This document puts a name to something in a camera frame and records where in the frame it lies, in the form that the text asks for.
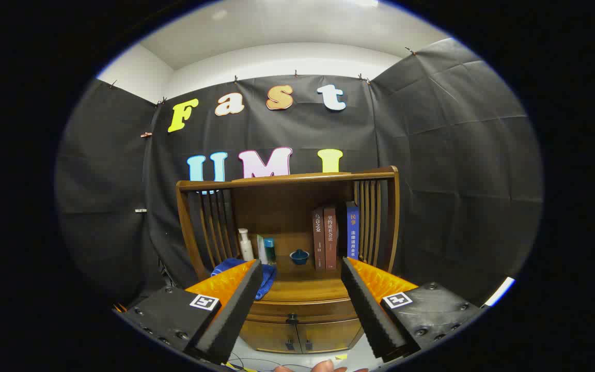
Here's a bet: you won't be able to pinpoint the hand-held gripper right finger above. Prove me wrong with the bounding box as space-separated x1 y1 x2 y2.
341 257 484 363

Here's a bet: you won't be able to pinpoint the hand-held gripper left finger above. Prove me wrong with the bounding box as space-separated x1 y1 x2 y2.
122 259 263 365

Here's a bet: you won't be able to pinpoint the wooden drawer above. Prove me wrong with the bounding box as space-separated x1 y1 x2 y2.
248 299 360 324

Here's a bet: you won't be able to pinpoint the wooden cabinet door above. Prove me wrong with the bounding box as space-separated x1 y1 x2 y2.
239 320 302 354
297 318 364 353

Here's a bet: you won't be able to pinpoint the wooden countertop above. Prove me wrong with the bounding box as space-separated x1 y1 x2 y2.
210 258 360 303

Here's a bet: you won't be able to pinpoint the wooden cabinet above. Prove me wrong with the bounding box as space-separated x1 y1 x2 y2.
176 166 400 355

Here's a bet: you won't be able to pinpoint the folded blue towel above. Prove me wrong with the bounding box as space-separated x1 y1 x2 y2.
211 258 277 300

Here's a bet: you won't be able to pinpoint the white pump bottle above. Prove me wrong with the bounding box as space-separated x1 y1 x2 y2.
238 228 254 261

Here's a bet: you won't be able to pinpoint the thin black stand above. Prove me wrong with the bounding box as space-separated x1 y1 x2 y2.
158 258 177 287

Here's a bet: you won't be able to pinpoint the blue book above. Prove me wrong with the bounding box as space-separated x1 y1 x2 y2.
346 201 360 259

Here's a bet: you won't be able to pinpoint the reddish brown book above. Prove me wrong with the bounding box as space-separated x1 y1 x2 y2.
323 205 338 270

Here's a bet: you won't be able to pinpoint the dark brown book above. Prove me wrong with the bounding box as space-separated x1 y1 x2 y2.
312 208 326 271

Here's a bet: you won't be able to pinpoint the black backdrop cloth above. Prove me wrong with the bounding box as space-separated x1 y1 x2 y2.
55 37 544 311

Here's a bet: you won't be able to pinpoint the floor cables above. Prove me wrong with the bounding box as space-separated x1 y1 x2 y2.
228 354 277 372

